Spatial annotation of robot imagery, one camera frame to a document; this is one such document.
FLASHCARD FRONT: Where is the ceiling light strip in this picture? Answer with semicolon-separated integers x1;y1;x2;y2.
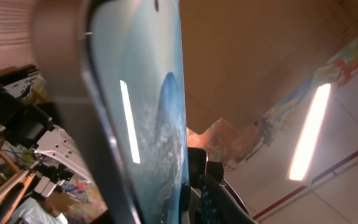
288;83;332;182

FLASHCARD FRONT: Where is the blue screen smartphone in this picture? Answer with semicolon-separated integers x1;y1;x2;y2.
86;0;188;223

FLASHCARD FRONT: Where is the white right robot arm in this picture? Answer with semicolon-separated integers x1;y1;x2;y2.
0;66;93;198

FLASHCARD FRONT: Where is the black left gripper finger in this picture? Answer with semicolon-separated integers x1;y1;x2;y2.
200;175;257;224

